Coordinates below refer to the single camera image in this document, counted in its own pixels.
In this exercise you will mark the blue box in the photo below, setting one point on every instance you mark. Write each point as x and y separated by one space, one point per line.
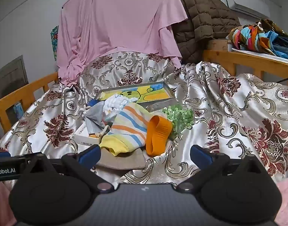
18 110

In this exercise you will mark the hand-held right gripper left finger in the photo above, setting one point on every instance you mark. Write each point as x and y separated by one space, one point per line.
89 157

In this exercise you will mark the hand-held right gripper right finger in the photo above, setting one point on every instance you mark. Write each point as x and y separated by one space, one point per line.
201 157

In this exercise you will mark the blue jeans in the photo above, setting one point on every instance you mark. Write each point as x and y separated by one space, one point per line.
285 47

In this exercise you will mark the brown puffer jacket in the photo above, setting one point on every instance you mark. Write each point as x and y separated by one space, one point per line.
200 21

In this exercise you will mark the colourful patterned cloth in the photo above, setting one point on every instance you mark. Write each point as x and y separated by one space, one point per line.
249 36

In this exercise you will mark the floral satin blanket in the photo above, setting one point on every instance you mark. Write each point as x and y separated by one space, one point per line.
240 122

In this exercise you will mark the painted picture tray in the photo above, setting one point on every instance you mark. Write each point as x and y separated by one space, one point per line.
148 94

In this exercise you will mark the grey cloth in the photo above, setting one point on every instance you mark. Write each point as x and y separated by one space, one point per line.
95 120

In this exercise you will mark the white and blue knit cloth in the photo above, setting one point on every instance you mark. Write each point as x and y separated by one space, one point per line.
114 104

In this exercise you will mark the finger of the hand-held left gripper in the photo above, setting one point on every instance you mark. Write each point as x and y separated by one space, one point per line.
1 155

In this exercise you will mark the beige hat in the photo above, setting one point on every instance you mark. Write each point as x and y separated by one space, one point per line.
125 161

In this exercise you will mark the wall poster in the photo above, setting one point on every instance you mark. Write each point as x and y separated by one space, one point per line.
55 42

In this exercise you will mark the orange ribbed sock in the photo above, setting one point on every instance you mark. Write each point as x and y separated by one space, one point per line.
156 135

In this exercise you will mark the white flat box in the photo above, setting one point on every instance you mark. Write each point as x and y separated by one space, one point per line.
83 137

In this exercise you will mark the white air conditioner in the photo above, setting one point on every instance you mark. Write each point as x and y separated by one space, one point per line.
247 1

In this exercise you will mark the pink hanging cloth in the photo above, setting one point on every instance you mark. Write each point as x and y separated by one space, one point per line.
115 26

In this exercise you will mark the striped sock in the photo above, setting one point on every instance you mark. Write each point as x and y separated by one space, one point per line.
127 128

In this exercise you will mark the wooden bed rail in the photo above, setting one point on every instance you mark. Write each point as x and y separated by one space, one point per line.
231 60
21 94

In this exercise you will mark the green artificial plant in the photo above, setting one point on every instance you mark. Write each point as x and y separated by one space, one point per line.
179 116

